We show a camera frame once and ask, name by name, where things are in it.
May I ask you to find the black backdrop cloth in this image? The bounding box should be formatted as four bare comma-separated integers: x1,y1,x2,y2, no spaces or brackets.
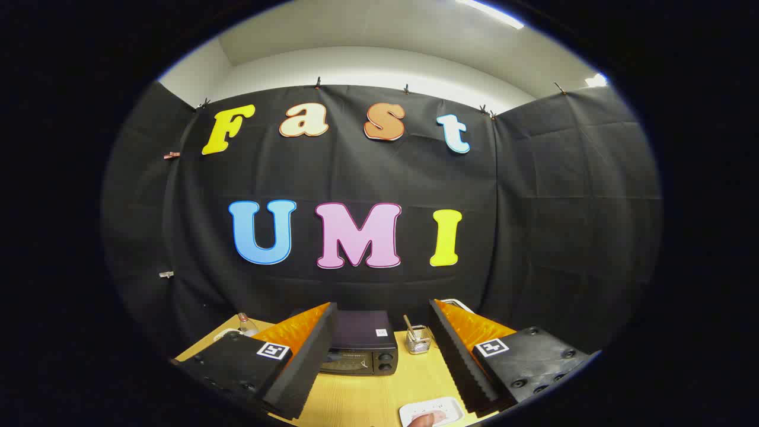
101,80,663,362

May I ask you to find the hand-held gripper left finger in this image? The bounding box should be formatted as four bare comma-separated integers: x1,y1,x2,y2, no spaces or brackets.
172,302,339,420

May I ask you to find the white rectangular plate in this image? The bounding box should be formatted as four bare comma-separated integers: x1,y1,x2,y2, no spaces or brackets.
399,397,464,427

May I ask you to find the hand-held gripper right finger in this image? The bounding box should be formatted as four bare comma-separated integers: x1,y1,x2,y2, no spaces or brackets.
428,298,594,416

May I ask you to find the black toaster oven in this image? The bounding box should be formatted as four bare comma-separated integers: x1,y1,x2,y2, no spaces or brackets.
320,310,399,377

